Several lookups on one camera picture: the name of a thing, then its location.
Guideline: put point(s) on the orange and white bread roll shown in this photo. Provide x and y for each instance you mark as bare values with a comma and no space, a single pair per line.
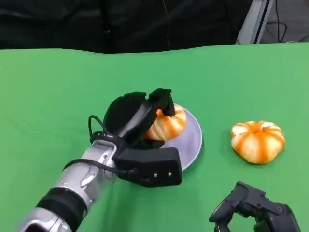
257,143
169,126

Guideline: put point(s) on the black backdrop curtain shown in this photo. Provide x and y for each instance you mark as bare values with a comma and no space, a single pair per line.
72,24

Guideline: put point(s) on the green table cloth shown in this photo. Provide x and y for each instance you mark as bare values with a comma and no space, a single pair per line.
48,84

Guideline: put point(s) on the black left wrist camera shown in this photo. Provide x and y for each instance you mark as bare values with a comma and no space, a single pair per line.
154,166

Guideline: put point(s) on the lilac plate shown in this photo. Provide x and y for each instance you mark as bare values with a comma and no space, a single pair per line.
190,145

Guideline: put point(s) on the grey metal frame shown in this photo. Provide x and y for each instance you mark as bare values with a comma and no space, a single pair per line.
256,21

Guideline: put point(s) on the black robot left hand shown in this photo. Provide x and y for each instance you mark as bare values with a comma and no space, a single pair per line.
123,113

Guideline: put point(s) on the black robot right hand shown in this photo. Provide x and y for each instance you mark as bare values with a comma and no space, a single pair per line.
265,210

